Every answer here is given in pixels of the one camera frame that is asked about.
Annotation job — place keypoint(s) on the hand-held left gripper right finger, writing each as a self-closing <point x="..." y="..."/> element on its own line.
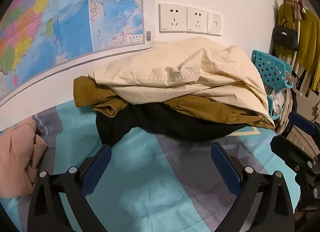
<point x="226" y="169"/>

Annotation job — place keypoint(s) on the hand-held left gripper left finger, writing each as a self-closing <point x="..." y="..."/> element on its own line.
<point x="96" y="169"/>

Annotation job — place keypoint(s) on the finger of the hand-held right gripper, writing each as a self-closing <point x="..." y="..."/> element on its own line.
<point x="301" y="122"/>
<point x="287" y="148"/>

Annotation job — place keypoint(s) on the cream jacket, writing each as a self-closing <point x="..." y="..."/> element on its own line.
<point x="175" y="77"/>

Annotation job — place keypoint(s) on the beige cloth bundle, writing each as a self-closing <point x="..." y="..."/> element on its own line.
<point x="285" y="112"/>

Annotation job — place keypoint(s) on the teal and grey bed sheet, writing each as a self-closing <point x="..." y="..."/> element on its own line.
<point x="155" y="184"/>

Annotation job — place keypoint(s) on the blue plastic basket rack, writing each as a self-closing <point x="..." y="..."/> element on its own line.
<point x="270" y="69"/>

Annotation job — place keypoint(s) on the mustard brown garment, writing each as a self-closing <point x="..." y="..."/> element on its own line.
<point x="85" y="92"/>

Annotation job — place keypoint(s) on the black garment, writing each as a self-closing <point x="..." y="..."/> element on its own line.
<point x="160" y="122"/>

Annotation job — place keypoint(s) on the yellow-green hanging sweater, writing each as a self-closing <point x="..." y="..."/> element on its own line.
<point x="310" y="42"/>

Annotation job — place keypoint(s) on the pink garment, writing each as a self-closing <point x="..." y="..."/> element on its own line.
<point x="15" y="152"/>

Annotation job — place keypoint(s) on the black handbag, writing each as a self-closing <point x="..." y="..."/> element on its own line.
<point x="285" y="37"/>

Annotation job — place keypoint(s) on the white wall switch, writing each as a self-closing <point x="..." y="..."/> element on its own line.
<point x="214" y="23"/>

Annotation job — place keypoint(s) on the white wall socket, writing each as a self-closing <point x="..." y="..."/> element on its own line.
<point x="197" y="20"/>
<point x="172" y="17"/>

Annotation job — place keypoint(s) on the colourful wall map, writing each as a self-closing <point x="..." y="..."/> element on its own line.
<point x="75" y="9"/>

